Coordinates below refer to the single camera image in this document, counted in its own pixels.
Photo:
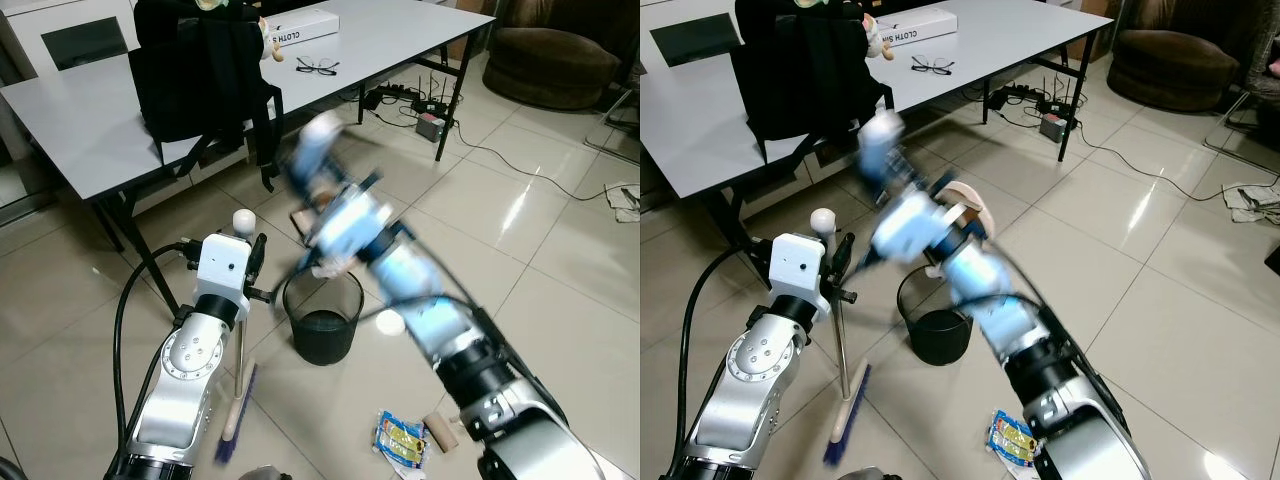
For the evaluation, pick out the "broom with blue bristles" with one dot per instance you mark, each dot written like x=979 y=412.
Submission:
x=238 y=415
x=848 y=415

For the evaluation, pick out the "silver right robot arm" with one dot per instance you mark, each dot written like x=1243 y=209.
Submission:
x=500 y=400
x=1080 y=400

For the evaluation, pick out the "black mesh waste bin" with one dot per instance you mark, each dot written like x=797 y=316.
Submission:
x=935 y=335
x=322 y=335

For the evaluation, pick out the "beige slipper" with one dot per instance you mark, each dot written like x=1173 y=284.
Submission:
x=970 y=205

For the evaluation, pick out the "black eyeglasses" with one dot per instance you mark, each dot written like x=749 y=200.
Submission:
x=921 y=67
x=305 y=67

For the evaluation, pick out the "black power strip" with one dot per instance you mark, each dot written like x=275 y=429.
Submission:
x=395 y=98
x=1015 y=98

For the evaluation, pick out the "blue snack packet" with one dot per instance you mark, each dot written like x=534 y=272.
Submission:
x=1012 y=440
x=400 y=440

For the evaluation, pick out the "white rag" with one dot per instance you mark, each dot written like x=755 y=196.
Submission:
x=625 y=203
x=1255 y=203

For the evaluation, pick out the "small grey box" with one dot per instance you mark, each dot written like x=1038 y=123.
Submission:
x=1054 y=125
x=431 y=124

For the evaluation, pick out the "plush doll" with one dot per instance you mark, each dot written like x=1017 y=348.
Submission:
x=274 y=42
x=884 y=42

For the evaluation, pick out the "brown cardboard tube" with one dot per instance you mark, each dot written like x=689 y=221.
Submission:
x=441 y=432

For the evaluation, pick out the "white cardboard box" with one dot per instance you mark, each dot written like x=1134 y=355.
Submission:
x=305 y=25
x=920 y=28

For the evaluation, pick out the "metal chair leg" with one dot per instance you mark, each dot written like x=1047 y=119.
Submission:
x=1240 y=125
x=612 y=128

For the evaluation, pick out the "grey table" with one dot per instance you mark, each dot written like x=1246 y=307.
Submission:
x=1020 y=45
x=400 y=40

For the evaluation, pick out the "black rectangular panel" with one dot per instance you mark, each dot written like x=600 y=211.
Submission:
x=85 y=42
x=695 y=40

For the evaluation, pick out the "brown beanbag pouf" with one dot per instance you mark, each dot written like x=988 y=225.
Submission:
x=1175 y=75
x=550 y=65

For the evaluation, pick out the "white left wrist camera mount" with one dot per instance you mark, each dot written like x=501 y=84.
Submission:
x=222 y=270
x=798 y=272

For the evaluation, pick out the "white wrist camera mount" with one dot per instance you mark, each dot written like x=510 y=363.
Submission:
x=910 y=228
x=222 y=270
x=798 y=272
x=350 y=225

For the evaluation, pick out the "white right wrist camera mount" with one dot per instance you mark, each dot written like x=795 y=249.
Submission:
x=910 y=228
x=350 y=225

